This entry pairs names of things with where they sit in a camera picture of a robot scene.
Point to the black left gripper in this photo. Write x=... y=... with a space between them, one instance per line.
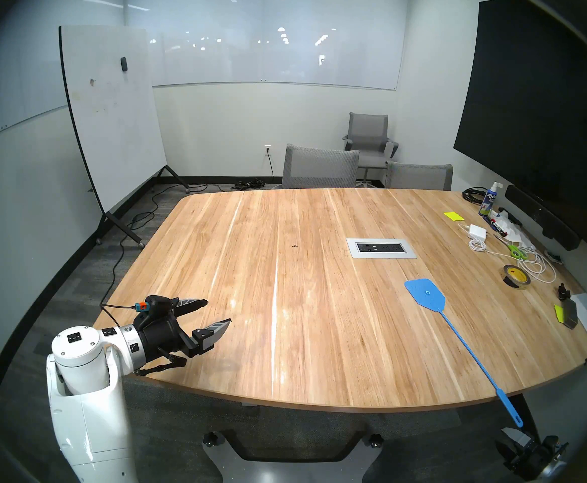
x=162 y=336

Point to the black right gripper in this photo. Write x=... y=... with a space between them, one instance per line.
x=542 y=459

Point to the blue plastic fly swatter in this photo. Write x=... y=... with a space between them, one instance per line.
x=426 y=293

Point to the gray robot base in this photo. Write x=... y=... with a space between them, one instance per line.
x=293 y=474

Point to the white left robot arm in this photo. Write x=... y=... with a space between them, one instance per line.
x=87 y=416

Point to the black table leg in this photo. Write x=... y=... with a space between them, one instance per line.
x=529 y=416

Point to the small yellow folded note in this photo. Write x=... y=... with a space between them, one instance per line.
x=559 y=312

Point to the small black clip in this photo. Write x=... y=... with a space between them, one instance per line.
x=563 y=293

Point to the black yellow tape roll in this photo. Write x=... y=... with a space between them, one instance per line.
x=505 y=279

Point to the wide gray mesh office chair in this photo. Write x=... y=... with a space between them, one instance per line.
x=318 y=167

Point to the silver table power outlet box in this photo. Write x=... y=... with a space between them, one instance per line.
x=381 y=248

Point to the white crumpled cloth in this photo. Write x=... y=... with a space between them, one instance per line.
x=514 y=230

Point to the white power adapter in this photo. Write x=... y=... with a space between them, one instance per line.
x=477 y=232

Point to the black red marker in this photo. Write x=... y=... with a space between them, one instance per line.
x=499 y=227

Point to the mobile whiteboard on black stand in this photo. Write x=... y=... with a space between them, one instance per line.
x=112 y=119

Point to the black video sound bar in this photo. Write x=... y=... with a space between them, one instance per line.
x=534 y=210

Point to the yellow sticky note pad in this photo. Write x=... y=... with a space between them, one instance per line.
x=454 y=216

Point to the whiteboard cleaner spray bottle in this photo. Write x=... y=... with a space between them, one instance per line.
x=488 y=203

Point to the gray swivel chair with armrests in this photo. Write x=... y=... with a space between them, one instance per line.
x=369 y=130

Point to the low gray mesh office chair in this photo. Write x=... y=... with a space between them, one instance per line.
x=419 y=176

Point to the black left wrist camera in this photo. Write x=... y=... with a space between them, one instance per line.
x=157 y=303

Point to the large glass wall whiteboard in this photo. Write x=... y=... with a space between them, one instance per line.
x=258 y=44

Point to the glass side wall whiteboard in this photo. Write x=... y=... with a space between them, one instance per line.
x=7 y=94

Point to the large black wall television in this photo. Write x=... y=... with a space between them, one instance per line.
x=534 y=109

